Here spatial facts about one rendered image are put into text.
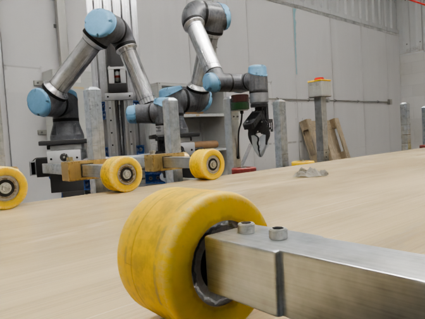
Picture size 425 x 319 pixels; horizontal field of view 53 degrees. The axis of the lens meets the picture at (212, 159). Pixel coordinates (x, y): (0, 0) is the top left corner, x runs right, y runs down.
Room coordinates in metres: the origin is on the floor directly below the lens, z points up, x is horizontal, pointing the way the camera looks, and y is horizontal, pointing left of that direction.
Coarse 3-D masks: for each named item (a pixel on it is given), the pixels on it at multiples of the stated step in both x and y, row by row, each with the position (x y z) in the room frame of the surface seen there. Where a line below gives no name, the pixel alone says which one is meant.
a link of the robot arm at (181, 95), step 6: (162, 90) 2.05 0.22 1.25; (168, 90) 2.04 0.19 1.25; (174, 90) 2.04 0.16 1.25; (180, 90) 2.07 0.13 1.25; (186, 90) 2.10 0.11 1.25; (162, 96) 2.05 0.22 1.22; (168, 96) 2.03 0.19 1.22; (174, 96) 2.04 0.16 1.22; (180, 96) 2.06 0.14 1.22; (186, 96) 2.07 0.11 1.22; (180, 102) 2.06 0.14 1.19; (186, 102) 2.07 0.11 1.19; (180, 108) 2.06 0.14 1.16; (186, 108) 2.09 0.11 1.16
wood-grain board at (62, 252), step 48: (144, 192) 0.91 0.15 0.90; (240, 192) 0.82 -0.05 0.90; (288, 192) 0.78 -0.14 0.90; (336, 192) 0.74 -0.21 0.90; (384, 192) 0.71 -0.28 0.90; (0, 240) 0.52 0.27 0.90; (48, 240) 0.50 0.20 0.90; (96, 240) 0.49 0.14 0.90; (384, 240) 0.41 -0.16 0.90; (0, 288) 0.34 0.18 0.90; (48, 288) 0.33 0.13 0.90; (96, 288) 0.32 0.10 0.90
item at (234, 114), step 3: (234, 102) 1.41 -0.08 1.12; (237, 102) 1.40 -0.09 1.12; (240, 102) 1.40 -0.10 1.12; (231, 111) 1.44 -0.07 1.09; (234, 111) 1.45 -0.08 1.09; (237, 111) 1.46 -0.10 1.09; (240, 111) 1.42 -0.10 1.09; (231, 114) 1.44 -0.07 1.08; (234, 114) 1.45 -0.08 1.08; (237, 114) 1.46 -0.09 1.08; (231, 117) 1.44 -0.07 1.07; (234, 117) 1.45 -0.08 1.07; (237, 117) 1.45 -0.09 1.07; (240, 120) 1.43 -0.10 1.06; (240, 123) 1.43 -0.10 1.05; (240, 126) 1.44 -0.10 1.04; (237, 141) 1.45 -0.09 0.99; (237, 156) 1.45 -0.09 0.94
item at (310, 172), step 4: (300, 168) 1.06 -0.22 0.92; (304, 168) 1.06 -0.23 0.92; (312, 168) 1.03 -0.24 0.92; (296, 172) 1.04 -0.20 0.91; (300, 172) 1.03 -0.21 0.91; (304, 172) 1.03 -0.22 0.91; (308, 172) 1.03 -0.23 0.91; (312, 172) 1.03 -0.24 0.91; (316, 172) 1.02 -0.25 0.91; (320, 172) 1.03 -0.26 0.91; (324, 172) 1.03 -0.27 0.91; (296, 176) 1.03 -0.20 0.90; (308, 176) 1.02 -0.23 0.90; (312, 176) 1.02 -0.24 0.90; (316, 176) 1.02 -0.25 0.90
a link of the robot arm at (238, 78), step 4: (236, 76) 1.75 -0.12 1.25; (240, 76) 1.76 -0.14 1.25; (244, 76) 1.74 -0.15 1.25; (236, 80) 1.74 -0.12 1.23; (240, 80) 1.75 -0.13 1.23; (236, 84) 1.74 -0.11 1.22; (240, 84) 1.75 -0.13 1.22; (236, 88) 1.75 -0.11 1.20; (240, 88) 1.76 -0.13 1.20; (244, 88) 1.75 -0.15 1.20; (236, 92) 1.83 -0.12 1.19; (240, 92) 1.82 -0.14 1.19
